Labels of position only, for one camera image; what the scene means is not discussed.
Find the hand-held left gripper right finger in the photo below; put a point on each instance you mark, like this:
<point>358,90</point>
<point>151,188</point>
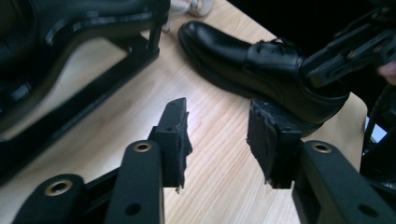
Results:
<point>271,146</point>

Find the red and black shoe rack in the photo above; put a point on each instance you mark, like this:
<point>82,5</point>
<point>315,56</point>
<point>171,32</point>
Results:
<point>62,21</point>

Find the black leather shoe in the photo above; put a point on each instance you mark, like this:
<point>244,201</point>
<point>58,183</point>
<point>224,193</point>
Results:
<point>236,59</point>

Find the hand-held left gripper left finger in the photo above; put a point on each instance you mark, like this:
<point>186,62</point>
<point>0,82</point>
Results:
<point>174,140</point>

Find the beige heeled sandal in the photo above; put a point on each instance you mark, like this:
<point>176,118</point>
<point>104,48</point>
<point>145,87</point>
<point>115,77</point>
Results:
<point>199,7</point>

